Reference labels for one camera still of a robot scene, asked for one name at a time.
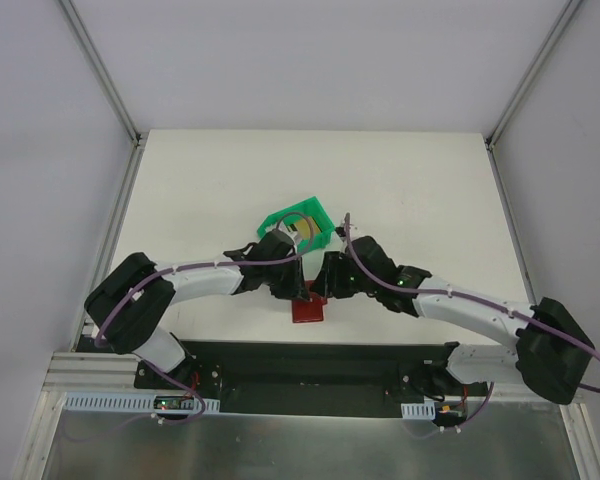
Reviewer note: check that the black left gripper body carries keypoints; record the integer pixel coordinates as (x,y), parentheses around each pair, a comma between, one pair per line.
(290,282)

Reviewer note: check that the right aluminium frame post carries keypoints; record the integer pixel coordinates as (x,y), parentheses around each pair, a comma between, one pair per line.
(556,33)

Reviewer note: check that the white cable duct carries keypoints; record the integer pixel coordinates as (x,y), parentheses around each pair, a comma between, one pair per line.
(419,411)
(138,403)

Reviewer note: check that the red leather card holder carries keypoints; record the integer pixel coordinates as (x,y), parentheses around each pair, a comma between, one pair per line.
(311,311)

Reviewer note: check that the left aluminium frame post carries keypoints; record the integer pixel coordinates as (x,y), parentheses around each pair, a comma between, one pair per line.
(87,46)

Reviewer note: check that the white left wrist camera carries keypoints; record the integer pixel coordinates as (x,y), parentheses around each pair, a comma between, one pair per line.
(274,228)

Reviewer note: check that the aluminium frame post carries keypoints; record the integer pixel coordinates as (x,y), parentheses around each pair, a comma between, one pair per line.
(87,46)
(556,33)

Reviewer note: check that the right white cable duct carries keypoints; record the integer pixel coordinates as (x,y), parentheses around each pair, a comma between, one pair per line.
(419,411)

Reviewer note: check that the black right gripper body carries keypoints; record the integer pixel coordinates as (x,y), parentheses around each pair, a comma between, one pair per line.
(333,279)

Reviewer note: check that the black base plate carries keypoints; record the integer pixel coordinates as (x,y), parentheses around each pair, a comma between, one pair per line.
(337,380)

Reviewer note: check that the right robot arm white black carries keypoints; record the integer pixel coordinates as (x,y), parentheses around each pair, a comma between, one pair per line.
(541,346)

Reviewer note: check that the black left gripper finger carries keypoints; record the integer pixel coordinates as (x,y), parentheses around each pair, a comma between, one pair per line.
(300,289)
(282,292)

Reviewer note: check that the green plastic bin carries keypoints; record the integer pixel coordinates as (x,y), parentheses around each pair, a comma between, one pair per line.
(303,209)

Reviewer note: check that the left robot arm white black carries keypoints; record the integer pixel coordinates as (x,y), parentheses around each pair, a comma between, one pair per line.
(130,303)

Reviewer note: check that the left white cable duct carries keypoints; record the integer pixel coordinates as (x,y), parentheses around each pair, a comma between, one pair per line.
(138,403)

